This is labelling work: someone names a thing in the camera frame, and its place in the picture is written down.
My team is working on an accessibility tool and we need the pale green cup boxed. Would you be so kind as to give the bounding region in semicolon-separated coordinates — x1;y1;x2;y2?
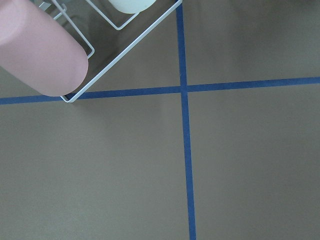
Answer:
108;0;156;14

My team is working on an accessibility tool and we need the pink cup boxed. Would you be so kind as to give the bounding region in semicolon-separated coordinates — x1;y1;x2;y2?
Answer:
0;0;89;97

